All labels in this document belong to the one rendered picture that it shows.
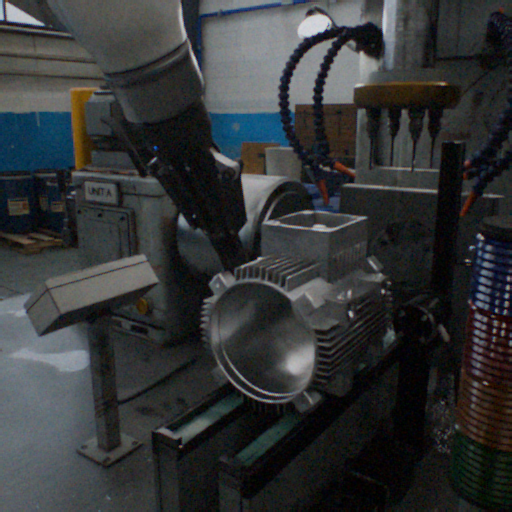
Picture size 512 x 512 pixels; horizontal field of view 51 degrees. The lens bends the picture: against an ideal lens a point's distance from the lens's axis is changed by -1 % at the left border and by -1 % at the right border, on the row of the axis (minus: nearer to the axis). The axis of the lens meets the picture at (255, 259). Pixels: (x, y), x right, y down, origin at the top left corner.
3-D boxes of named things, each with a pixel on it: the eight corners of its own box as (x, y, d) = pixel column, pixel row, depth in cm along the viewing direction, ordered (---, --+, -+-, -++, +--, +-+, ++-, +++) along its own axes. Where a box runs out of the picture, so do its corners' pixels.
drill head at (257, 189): (205, 262, 140) (203, 165, 134) (332, 287, 120) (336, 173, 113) (132, 286, 121) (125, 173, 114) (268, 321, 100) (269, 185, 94)
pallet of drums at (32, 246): (94, 226, 652) (89, 164, 633) (132, 236, 599) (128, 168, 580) (-7, 243, 567) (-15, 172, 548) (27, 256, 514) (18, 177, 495)
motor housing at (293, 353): (278, 342, 89) (279, 229, 85) (388, 372, 79) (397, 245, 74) (200, 392, 73) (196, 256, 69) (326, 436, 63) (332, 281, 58)
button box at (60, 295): (136, 302, 83) (120, 273, 84) (161, 282, 79) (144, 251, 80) (37, 338, 70) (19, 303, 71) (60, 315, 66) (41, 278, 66)
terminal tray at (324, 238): (302, 256, 83) (303, 210, 81) (367, 267, 77) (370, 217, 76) (259, 274, 74) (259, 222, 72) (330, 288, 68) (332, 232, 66)
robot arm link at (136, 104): (140, 37, 58) (162, 88, 61) (83, 77, 53) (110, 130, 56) (205, 28, 53) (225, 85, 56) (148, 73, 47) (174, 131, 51)
